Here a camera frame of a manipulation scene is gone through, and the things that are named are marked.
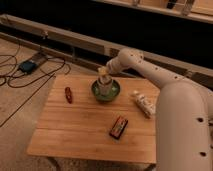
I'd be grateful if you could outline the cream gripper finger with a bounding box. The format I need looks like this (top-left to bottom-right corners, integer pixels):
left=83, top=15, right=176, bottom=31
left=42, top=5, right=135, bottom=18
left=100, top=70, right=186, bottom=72
left=98, top=76, right=113, bottom=96
left=98, top=66, right=108, bottom=76

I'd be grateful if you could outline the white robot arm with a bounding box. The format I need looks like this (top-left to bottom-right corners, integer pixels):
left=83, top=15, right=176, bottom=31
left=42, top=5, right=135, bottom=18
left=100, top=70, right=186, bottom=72
left=98, top=48, right=213, bottom=171

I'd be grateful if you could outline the red small toy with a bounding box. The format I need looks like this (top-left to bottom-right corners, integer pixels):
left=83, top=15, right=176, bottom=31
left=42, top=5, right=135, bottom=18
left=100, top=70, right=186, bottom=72
left=65, top=87, right=72, bottom=104

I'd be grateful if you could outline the black orange candy bar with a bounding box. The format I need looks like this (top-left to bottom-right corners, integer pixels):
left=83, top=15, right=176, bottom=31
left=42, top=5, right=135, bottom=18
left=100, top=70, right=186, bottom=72
left=109, top=116, right=128, bottom=139

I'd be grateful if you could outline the wooden table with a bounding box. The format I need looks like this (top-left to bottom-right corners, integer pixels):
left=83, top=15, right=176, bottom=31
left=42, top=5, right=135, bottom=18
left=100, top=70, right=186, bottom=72
left=27, top=75, right=159, bottom=163

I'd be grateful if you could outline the blue power adapter box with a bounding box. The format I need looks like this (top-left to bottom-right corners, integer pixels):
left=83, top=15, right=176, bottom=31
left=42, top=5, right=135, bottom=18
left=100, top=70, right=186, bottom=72
left=18, top=61, right=36, bottom=74

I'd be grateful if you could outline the black floor cable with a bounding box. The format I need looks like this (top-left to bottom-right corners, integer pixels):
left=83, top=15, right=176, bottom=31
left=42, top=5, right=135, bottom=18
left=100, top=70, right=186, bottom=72
left=0, top=46, right=72, bottom=128

